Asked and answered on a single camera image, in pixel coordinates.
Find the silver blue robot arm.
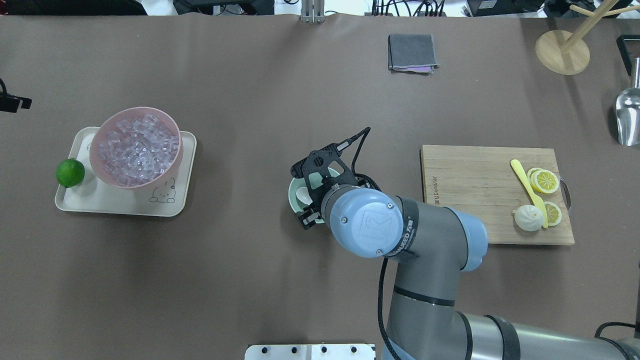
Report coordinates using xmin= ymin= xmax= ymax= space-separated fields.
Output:
xmin=302 ymin=177 xmax=639 ymax=360

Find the lemon slice upper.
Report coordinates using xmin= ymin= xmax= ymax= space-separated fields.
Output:
xmin=526 ymin=167 xmax=560 ymax=194

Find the mint green bowl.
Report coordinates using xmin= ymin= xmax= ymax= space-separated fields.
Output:
xmin=288 ymin=172 xmax=322 ymax=214

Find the white ceramic spoon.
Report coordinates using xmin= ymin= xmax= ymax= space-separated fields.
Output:
xmin=295 ymin=186 xmax=313 ymax=206

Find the cream serving tray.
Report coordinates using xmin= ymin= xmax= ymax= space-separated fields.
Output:
xmin=54 ymin=126 xmax=197 ymax=217

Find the wooden mug tree stand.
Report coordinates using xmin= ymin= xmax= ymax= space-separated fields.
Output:
xmin=534 ymin=0 xmax=640 ymax=76

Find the lemon slice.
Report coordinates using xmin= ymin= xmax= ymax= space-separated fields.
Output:
xmin=526 ymin=167 xmax=560 ymax=194
xmin=543 ymin=201 xmax=563 ymax=227

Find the bamboo cutting board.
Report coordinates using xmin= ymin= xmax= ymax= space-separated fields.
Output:
xmin=421 ymin=145 xmax=575 ymax=246

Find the green lime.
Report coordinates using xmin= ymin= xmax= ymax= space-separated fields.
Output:
xmin=55 ymin=158 xmax=86 ymax=188

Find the white pedestal base plate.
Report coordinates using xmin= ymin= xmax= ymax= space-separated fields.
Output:
xmin=244 ymin=343 xmax=378 ymax=360

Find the pink bowl of ice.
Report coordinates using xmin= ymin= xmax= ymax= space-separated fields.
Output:
xmin=89 ymin=106 xmax=184 ymax=189

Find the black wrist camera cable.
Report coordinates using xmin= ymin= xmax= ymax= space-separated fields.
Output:
xmin=335 ymin=126 xmax=381 ymax=191

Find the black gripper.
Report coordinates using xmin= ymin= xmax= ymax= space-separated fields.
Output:
xmin=298 ymin=177 xmax=358 ymax=230

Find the grey folded cloth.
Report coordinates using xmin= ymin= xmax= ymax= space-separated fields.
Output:
xmin=387 ymin=33 xmax=441 ymax=75

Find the lemon slice lower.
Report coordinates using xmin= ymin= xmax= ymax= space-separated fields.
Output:
xmin=543 ymin=201 xmax=563 ymax=227

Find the yellow plastic knife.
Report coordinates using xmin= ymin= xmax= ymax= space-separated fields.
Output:
xmin=510 ymin=159 xmax=549 ymax=229

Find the metal ice scoop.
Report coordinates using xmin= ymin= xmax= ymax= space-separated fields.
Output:
xmin=615 ymin=57 xmax=640 ymax=147

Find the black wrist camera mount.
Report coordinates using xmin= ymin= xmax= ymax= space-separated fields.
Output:
xmin=290 ymin=140 xmax=357 ymax=191

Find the aluminium frame post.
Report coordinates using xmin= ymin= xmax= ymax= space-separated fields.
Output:
xmin=299 ymin=0 xmax=326 ymax=24

